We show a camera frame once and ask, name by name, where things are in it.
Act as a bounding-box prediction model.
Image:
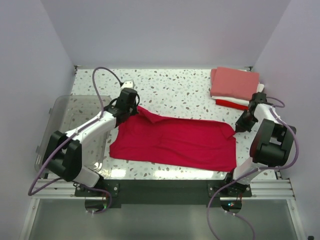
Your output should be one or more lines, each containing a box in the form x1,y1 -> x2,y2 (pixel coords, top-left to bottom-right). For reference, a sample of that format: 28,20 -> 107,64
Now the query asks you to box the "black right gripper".
234,109 -> 258,133

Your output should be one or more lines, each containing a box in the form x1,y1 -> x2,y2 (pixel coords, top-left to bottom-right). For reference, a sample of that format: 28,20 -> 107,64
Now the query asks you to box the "crimson red t-shirt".
109,107 -> 237,172

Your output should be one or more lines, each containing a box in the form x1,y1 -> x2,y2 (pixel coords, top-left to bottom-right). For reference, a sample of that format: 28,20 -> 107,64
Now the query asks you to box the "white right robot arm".
222,92 -> 297,197

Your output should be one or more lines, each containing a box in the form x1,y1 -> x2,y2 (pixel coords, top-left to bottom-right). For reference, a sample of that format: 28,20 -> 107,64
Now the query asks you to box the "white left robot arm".
42,80 -> 140,196

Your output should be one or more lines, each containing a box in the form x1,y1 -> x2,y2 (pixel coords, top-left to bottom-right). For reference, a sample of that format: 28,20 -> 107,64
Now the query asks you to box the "folded red t-shirt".
215,99 -> 248,111

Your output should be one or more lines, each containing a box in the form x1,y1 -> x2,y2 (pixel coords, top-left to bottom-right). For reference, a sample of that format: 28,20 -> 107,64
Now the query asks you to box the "folded pink t-shirt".
210,66 -> 260,101

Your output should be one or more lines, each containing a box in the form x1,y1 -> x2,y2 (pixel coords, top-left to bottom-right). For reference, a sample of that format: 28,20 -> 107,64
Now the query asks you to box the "clear plastic bin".
33,94 -> 113,175

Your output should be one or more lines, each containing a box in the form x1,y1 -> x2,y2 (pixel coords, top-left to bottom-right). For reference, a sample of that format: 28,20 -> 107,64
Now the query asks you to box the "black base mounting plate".
73,179 -> 252,211

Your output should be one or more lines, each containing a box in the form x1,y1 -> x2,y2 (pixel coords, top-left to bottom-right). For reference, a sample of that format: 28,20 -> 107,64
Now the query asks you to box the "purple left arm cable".
26,66 -> 126,215

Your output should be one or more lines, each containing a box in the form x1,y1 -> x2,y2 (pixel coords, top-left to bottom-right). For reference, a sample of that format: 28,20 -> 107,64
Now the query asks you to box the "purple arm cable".
26,66 -> 126,215
206,96 -> 300,240

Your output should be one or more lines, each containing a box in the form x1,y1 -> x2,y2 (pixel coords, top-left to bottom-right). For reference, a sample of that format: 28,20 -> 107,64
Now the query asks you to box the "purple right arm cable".
206,96 -> 300,240

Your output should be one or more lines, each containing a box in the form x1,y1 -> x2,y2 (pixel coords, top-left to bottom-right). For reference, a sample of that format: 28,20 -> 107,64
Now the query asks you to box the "aluminium extrusion rail frame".
19,65 -> 308,240

